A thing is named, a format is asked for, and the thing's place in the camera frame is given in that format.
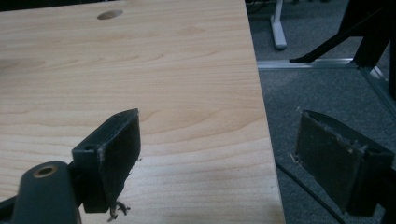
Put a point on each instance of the aluminium floor rail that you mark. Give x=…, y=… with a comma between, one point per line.
x=327, y=67

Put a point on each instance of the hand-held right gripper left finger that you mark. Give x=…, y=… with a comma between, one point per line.
x=116, y=155

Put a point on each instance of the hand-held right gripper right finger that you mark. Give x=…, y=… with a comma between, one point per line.
x=333, y=161

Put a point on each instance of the black metal stand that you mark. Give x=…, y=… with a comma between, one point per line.
x=358, y=34

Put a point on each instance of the white desk leg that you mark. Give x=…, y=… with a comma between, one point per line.
x=278, y=28

